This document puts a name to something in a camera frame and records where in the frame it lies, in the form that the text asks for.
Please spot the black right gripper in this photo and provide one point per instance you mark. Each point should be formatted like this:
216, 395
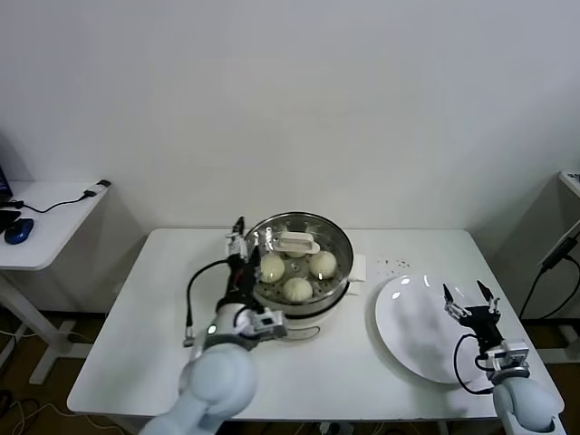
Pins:
482, 321

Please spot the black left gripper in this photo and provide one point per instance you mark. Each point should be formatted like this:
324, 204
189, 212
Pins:
242, 281

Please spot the white steamed baozi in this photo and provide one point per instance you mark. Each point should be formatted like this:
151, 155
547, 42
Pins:
323, 265
297, 290
295, 254
273, 267

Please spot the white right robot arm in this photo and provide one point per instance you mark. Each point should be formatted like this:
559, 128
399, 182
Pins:
525, 403

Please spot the perforated steel steamer basket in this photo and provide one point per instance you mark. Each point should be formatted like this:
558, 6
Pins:
344, 254

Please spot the white round plate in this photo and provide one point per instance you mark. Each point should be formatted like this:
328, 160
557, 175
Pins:
417, 335

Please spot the white electric cooking pot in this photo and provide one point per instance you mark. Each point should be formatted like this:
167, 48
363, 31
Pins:
308, 324

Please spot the black power brick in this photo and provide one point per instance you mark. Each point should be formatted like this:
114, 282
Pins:
559, 254

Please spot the white desk with clutter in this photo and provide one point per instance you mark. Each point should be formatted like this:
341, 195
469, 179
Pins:
572, 181

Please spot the white black usb adapter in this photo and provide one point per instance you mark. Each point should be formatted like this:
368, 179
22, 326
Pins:
102, 186

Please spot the white floor power strip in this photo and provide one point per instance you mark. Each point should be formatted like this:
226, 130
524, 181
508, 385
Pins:
335, 428

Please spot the white side desk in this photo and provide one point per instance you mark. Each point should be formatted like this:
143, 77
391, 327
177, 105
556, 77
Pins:
54, 235

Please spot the blue computer mouse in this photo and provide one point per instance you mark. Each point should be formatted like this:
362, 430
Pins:
19, 230

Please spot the flat black desk device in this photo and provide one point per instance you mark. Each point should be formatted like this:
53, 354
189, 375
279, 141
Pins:
8, 219

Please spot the dark laptop screen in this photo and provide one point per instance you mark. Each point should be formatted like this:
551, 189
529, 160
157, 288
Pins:
3, 186

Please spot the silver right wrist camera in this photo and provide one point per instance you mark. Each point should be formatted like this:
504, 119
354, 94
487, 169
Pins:
509, 355

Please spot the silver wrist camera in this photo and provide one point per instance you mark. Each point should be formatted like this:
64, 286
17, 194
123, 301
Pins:
509, 355
269, 324

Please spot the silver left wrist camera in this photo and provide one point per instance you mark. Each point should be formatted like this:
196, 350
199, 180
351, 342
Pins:
269, 324

